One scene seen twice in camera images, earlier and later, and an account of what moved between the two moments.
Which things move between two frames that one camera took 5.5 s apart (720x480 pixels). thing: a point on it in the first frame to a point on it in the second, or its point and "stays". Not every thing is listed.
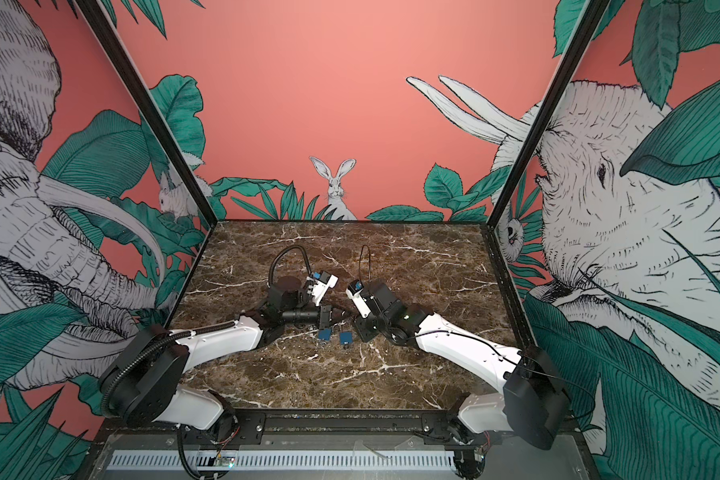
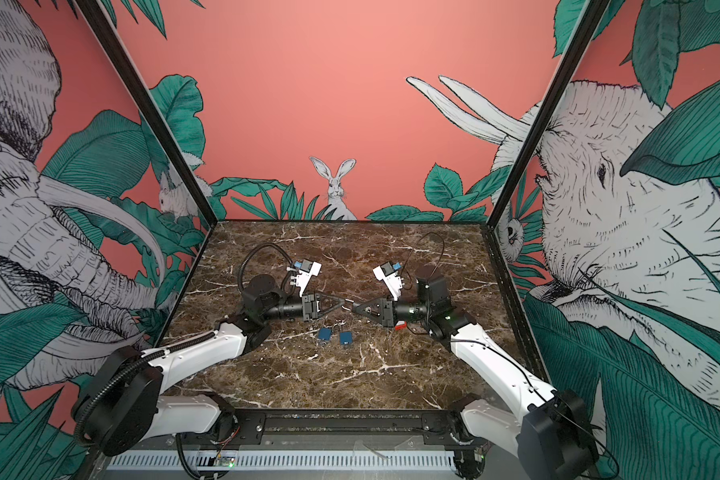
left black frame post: x=95 y=11 stays
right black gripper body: x=369 y=328 to x=391 y=312
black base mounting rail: x=254 y=426 stays
